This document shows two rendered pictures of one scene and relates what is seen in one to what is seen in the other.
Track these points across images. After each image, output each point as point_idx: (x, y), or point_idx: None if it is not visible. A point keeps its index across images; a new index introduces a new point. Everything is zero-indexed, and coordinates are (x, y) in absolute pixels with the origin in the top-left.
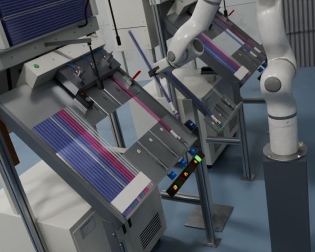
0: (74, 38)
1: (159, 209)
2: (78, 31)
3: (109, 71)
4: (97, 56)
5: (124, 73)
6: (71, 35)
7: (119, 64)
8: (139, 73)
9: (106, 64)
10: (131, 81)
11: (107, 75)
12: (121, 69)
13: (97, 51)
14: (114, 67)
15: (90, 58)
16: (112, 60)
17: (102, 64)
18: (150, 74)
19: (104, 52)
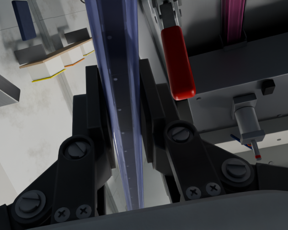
0: (275, 148)
1: None
2: (254, 164)
3: None
4: (258, 114)
5: (153, 46)
6: None
7: (196, 97)
8: (189, 80)
9: (262, 94)
10: (157, 7)
11: (279, 49)
12: (150, 65)
13: (234, 124)
14: (243, 85)
15: None
16: (209, 108)
17: (277, 96)
18: (170, 96)
19: (206, 125)
